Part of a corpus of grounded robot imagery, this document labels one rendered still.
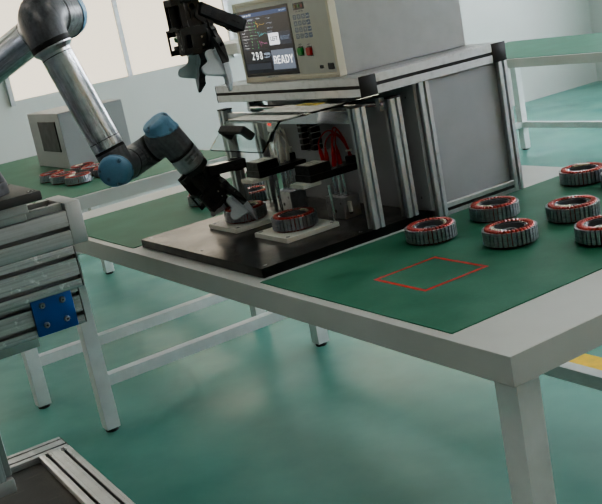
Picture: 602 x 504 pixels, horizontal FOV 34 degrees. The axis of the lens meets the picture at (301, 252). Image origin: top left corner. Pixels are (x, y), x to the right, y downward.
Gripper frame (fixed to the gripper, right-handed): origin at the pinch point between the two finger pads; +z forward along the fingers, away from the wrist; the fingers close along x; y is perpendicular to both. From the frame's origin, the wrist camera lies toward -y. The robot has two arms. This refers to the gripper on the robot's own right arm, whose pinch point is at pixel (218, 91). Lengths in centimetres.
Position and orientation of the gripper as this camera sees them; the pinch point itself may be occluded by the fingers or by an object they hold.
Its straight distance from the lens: 209.8
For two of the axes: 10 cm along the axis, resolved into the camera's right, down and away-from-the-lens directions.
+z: 1.9, 9.5, 2.4
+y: -8.4, 2.8, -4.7
